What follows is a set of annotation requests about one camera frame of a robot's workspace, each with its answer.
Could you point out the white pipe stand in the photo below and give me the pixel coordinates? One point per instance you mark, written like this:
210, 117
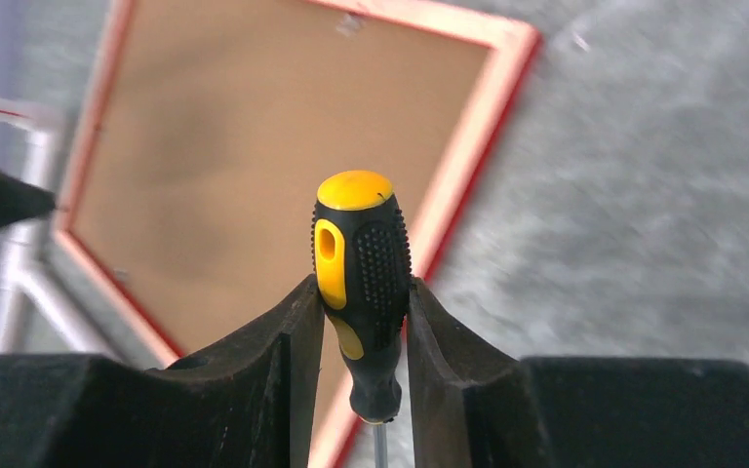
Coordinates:
23, 277

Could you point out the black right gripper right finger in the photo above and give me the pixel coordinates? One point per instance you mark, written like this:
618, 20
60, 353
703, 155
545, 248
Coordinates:
474, 406

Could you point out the red picture frame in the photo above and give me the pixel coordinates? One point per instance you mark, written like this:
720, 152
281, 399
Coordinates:
471, 148

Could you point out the yellow black screwdriver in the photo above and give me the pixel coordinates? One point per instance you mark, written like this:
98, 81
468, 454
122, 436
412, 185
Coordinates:
362, 262

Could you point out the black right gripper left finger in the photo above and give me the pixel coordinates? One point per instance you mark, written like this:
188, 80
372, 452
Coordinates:
246, 400

